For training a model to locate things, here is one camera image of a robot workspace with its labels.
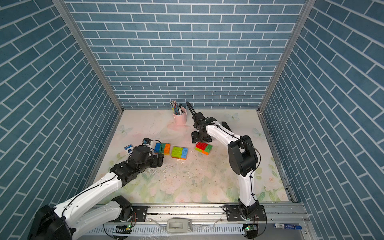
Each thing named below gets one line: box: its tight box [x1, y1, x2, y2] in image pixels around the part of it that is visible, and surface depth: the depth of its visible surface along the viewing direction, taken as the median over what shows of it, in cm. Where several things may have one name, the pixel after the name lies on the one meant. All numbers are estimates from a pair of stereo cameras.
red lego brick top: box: [196, 141, 208, 151], surface depth 97 cm
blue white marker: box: [273, 223, 303, 230], surface depth 71 cm
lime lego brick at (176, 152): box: [171, 146, 181, 159], surface depth 95 cm
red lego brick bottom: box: [195, 141, 208, 151], surface depth 98 cm
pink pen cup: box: [173, 106, 188, 126], surface depth 110 cm
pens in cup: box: [169, 100, 184, 115], surface depth 105 cm
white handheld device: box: [166, 218, 192, 233], surface depth 70 cm
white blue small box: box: [124, 144, 134, 157], surface depth 98 cm
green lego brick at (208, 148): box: [205, 144, 213, 153], surface depth 97 cm
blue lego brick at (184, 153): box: [181, 147, 189, 159], surface depth 95 cm
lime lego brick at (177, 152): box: [173, 146, 184, 158], surface depth 95 cm
